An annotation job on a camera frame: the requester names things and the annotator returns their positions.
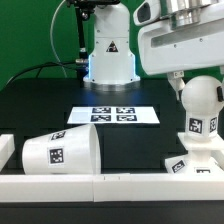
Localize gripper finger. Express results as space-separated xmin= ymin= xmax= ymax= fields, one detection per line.
xmin=217 ymin=86 xmax=224 ymax=102

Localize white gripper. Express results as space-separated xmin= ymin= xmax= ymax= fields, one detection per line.
xmin=133 ymin=0 xmax=224 ymax=100

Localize white light bulb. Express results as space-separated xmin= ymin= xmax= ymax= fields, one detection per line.
xmin=181 ymin=76 xmax=223 ymax=141

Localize white lamp base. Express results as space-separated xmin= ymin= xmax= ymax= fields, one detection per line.
xmin=165 ymin=132 xmax=224 ymax=175

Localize white lamp shade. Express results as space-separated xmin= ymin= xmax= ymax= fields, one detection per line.
xmin=22 ymin=124 xmax=101 ymax=175

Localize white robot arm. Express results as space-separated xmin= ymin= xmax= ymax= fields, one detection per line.
xmin=84 ymin=0 xmax=224 ymax=92

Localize white marker sheet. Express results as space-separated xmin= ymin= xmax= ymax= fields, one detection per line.
xmin=68 ymin=106 xmax=160 ymax=124

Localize green curtain backdrop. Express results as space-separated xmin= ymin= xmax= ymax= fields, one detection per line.
xmin=0 ymin=0 xmax=224 ymax=92

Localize white front rail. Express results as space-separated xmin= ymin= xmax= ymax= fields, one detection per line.
xmin=0 ymin=174 xmax=224 ymax=203

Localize grey cable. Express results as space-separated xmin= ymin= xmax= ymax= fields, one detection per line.
xmin=49 ymin=0 xmax=78 ymax=79

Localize black cables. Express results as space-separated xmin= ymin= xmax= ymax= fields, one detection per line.
xmin=5 ymin=61 xmax=84 ymax=88

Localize white left rail block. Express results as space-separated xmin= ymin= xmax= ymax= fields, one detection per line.
xmin=0 ymin=134 xmax=15 ymax=171

